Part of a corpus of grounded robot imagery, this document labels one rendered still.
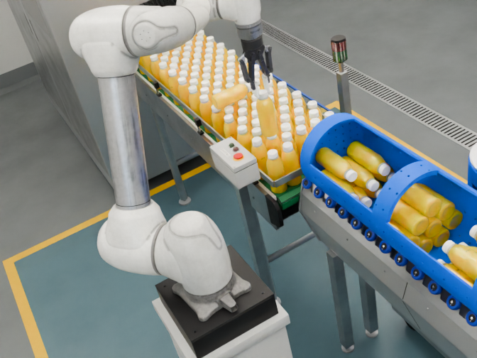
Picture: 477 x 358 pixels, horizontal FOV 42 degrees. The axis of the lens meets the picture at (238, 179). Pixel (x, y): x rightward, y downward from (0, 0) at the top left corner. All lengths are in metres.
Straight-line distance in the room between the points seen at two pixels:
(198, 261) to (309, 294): 1.62
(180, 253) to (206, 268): 0.08
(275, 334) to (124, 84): 0.86
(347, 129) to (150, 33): 0.98
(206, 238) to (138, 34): 0.56
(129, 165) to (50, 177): 3.01
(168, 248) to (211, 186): 2.37
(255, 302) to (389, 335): 1.35
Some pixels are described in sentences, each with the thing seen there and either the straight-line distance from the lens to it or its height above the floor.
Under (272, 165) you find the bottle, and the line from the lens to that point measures 2.38.
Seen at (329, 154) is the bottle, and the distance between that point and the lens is 2.23.
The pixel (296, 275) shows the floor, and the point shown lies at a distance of 3.38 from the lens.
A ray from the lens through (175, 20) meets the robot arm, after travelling 1.63.
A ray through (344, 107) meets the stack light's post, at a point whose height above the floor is 0.93.
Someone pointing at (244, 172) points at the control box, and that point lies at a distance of 2.33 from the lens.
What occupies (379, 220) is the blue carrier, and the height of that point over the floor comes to 1.12.
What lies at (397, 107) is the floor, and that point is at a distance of 4.55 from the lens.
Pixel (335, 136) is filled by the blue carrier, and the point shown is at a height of 1.14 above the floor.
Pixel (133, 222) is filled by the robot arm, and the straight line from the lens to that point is 1.78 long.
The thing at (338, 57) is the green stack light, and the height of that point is 1.18.
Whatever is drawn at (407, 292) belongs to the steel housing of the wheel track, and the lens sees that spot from 2.08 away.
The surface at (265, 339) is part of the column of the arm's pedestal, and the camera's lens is 1.93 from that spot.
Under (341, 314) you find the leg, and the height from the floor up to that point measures 0.28.
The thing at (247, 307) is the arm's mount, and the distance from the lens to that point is 1.82.
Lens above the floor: 2.44
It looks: 37 degrees down
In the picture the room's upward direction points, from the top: 14 degrees counter-clockwise
